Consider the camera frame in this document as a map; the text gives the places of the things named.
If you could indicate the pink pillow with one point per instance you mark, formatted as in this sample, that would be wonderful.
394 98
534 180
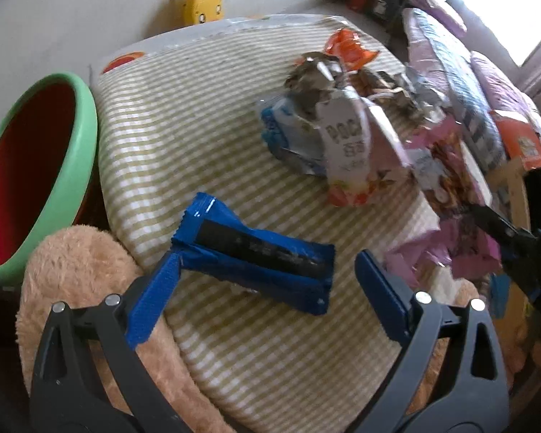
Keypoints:
442 9

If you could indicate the pink quilted blanket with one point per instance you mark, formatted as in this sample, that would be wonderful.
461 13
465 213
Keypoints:
509 90

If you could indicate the dark patterned wrapper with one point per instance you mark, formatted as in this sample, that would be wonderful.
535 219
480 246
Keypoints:
381 85

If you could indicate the orange plastic bag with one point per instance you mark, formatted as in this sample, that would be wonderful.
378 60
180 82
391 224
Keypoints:
349 49

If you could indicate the brown paper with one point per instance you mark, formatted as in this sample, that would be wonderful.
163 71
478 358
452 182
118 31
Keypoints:
315 76

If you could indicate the blue white snack wrapper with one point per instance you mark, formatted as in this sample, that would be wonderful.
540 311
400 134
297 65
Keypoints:
288 135

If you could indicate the plaid quilt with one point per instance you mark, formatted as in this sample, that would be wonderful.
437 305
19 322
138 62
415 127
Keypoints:
451 67

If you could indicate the wooden chair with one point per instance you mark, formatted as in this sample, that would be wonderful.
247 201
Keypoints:
520 198

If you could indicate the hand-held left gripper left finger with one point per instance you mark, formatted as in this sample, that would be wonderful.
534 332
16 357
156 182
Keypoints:
151 306

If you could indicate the orange booklet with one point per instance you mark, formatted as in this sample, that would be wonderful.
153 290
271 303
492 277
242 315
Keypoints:
523 140

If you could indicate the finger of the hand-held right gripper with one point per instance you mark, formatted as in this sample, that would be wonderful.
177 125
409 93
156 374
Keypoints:
509 239

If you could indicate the pink snack packet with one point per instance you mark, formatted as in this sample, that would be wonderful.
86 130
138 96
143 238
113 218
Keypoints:
451 176

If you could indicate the green rimmed red basin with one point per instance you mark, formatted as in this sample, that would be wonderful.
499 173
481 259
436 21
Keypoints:
27 167

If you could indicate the tan plush fabric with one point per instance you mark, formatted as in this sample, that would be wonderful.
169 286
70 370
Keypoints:
72 270

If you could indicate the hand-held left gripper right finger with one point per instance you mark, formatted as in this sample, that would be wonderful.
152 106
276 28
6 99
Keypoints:
383 297

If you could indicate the green checked tablecloth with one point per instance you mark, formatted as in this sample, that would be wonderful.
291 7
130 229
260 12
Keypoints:
185 121

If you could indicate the yellow duck stool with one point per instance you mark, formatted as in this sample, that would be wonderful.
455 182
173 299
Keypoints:
200 4

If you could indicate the pink white snack box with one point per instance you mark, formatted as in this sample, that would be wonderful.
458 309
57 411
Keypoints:
347 144

